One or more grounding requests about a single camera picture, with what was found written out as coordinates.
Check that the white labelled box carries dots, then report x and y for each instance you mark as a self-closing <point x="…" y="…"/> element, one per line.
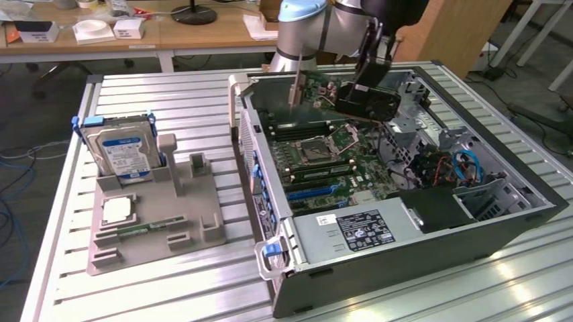
<point x="128" y="30"/>

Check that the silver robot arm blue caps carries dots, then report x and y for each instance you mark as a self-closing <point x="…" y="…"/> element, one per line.
<point x="304" y="37"/>

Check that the black office chair base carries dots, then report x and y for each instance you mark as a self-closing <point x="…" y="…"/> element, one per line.
<point x="49" y="75"/>

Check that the CPU socket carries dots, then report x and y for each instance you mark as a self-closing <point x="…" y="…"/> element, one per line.
<point x="315" y="151"/>

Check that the white table frame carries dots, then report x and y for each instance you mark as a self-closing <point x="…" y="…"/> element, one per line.
<point x="532" y="33"/>

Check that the white paper stack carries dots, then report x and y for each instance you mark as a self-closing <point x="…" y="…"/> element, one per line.
<point x="259" y="31"/>

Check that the graphics card with black cooler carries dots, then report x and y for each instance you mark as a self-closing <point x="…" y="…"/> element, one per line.
<point x="321" y="90"/>

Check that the grey parts rack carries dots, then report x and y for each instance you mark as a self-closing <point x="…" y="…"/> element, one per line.
<point x="142" y="251"/>

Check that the grey cup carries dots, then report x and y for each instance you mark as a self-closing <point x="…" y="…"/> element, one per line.
<point x="65" y="4"/>

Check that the wooden cabinet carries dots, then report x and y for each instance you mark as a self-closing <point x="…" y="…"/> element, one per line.
<point x="456" y="37"/>

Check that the blue case latch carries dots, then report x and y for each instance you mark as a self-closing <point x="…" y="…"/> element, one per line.
<point x="269" y="250"/>

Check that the green RAM stick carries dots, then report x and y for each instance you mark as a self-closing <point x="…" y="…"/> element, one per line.
<point x="321" y="172"/>
<point x="146" y="228"/>

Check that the silver chipset heat sink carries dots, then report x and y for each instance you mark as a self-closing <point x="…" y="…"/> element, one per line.
<point x="364" y="197"/>

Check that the black plastic cover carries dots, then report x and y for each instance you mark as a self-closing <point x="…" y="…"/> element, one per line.
<point x="438" y="211"/>

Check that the silver perforated drive cage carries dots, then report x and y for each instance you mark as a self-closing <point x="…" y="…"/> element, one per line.
<point x="411" y="131"/>

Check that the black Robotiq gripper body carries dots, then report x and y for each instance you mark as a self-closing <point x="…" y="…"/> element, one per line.
<point x="394" y="13"/>

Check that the black and white box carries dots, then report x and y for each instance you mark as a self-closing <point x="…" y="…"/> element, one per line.
<point x="37" y="35"/>

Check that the grey power supply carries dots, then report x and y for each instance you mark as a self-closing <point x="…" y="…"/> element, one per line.
<point x="321" y="241"/>

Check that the grey disk bay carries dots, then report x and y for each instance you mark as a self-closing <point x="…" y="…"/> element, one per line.
<point x="491" y="201"/>

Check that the white box red button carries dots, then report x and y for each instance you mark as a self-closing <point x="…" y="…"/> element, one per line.
<point x="483" y="62"/>

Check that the wooden desk white frame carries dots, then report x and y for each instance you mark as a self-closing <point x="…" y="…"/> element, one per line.
<point x="53" y="50"/>

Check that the black round lamp base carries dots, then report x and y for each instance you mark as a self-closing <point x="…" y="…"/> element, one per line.
<point x="193" y="16"/>

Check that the green motherboard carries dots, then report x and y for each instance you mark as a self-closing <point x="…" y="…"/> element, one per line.
<point x="371" y="167"/>

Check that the black stand foot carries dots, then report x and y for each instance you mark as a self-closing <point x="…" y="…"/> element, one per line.
<point x="540" y="115"/>

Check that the black open PC case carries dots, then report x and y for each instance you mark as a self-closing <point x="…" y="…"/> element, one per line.
<point x="402" y="268"/>

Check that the silver CPU chip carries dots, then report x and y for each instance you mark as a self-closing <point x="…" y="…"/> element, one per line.
<point x="117" y="210"/>

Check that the silver socket cover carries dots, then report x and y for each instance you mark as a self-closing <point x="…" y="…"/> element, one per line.
<point x="345" y="137"/>

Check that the brown cardboard box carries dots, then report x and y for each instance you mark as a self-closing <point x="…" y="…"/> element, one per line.
<point x="268" y="10"/>

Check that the hard disk with blue caddy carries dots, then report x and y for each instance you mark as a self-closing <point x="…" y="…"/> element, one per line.
<point x="125" y="157"/>

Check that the white tape roll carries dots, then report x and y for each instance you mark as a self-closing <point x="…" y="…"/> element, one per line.
<point x="85" y="3"/>

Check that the white round container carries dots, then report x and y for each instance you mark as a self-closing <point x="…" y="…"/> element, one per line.
<point x="90" y="30"/>

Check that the blue expansion slot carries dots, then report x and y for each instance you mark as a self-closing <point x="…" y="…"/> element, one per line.
<point x="312" y="193"/>

